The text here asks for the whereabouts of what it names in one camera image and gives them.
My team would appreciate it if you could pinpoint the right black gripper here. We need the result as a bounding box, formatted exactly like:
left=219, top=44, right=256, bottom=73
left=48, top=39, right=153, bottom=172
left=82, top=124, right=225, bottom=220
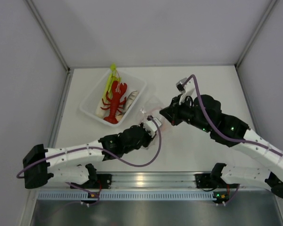
left=160, top=94, right=211, bottom=133

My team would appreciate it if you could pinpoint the clear zip top bag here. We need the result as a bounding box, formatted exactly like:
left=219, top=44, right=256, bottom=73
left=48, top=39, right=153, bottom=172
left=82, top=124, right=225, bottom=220
left=136, top=96, right=171, bottom=133

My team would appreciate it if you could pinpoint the fake grey fish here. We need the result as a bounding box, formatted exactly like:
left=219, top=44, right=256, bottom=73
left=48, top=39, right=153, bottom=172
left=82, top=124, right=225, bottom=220
left=122, top=90, right=139, bottom=114

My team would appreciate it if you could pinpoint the red fake lobster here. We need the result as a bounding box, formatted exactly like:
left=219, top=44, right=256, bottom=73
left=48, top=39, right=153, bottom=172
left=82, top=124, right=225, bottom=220
left=101, top=81, right=127, bottom=124

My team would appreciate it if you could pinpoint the fake green leek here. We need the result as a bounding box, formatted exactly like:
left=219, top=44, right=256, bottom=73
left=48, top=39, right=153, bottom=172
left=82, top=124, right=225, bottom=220
left=95, top=63, right=121, bottom=119

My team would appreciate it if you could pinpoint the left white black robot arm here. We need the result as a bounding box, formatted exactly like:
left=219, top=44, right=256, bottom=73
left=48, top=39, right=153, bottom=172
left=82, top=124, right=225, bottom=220
left=22, top=123, right=158, bottom=189

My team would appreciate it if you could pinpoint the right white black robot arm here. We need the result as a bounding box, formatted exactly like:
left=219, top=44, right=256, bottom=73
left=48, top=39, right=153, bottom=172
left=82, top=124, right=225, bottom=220
left=159, top=95, right=283, bottom=199

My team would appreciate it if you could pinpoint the translucent white plastic basket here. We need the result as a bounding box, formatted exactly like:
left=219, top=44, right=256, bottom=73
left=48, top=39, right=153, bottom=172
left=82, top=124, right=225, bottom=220
left=79, top=68, right=147, bottom=127

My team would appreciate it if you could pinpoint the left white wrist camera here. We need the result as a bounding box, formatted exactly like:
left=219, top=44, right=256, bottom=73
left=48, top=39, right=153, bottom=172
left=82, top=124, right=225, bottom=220
left=141, top=115, right=162, bottom=137

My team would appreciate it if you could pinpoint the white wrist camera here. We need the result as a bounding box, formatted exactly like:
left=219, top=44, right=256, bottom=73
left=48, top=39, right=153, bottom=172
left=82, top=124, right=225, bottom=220
left=176, top=76, right=195, bottom=103
left=141, top=115, right=162, bottom=137

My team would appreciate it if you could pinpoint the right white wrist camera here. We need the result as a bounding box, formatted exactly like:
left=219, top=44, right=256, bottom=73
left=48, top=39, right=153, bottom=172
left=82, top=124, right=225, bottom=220
left=176, top=76, right=195, bottom=103

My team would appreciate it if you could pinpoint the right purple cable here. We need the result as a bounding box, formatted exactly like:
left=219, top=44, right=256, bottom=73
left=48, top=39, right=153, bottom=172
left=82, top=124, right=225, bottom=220
left=183, top=74, right=283, bottom=162

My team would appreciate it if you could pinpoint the purple cable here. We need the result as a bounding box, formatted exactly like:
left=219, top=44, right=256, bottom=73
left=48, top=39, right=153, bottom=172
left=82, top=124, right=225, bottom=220
left=183, top=74, right=283, bottom=162
left=16, top=115, right=163, bottom=203

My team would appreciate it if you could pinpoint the aluminium rail base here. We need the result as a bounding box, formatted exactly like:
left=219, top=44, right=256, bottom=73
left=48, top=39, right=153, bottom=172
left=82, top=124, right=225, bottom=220
left=28, top=171, right=261, bottom=190

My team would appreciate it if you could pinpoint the left aluminium frame post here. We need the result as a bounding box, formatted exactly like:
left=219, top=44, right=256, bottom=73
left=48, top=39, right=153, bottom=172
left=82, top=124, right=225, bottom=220
left=25, top=0, right=70, bottom=71

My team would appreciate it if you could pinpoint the aluminium frame post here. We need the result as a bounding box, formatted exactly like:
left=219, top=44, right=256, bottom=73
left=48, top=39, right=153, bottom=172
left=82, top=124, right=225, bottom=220
left=25, top=0, right=70, bottom=71
left=235, top=0, right=279, bottom=68

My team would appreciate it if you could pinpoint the white slotted cable duct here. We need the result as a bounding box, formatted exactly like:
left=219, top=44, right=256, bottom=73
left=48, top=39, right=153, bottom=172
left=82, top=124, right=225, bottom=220
left=37, top=191, right=226, bottom=201

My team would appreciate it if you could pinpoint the right aluminium frame post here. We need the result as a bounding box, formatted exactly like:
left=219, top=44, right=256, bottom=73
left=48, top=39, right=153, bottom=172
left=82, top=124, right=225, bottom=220
left=235, top=0, right=279, bottom=68

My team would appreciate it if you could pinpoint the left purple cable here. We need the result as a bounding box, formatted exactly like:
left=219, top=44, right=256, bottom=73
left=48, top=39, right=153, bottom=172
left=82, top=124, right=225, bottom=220
left=16, top=115, right=163, bottom=203

